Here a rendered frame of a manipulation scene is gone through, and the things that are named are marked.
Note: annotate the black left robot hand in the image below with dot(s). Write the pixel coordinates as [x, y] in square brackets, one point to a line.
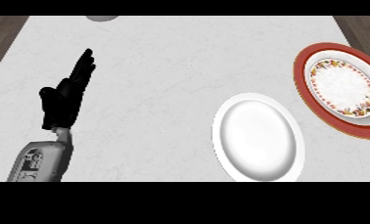
[65, 97]

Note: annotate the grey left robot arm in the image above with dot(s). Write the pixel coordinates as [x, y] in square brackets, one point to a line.
[40, 159]

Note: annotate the plain white plate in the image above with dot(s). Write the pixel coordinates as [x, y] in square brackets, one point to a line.
[259, 136]

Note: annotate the white floral rimmed plate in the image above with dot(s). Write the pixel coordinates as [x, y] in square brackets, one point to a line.
[341, 86]

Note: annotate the grey round object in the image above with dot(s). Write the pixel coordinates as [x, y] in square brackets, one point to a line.
[101, 18]

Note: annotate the red round placemat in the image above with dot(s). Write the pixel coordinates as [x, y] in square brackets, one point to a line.
[302, 81]

